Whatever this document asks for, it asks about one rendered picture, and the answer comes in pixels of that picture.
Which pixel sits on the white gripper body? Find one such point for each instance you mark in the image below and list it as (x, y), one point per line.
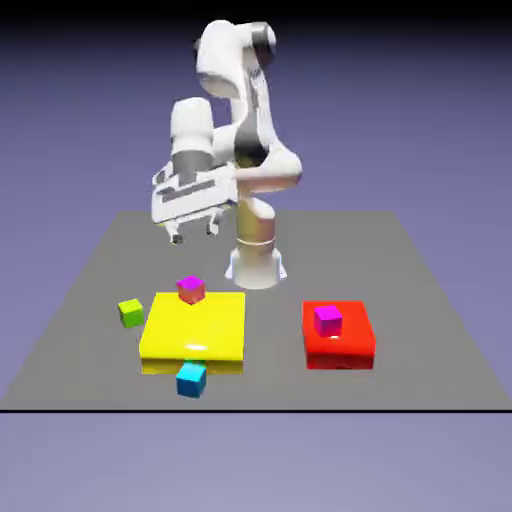
(192, 198)

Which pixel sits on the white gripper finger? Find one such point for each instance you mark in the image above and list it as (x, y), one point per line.
(174, 234)
(212, 223)

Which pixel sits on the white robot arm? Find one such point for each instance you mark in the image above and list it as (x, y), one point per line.
(256, 160)

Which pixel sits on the small magenta cube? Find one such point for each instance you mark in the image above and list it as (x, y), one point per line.
(328, 320)
(191, 288)

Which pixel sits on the small green cube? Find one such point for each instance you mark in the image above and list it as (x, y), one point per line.
(131, 312)

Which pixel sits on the small cyan cube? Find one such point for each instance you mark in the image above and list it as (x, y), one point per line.
(191, 380)

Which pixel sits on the large yellow box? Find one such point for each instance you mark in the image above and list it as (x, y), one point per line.
(194, 332)

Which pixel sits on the large red box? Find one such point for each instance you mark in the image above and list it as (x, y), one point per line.
(340, 344)

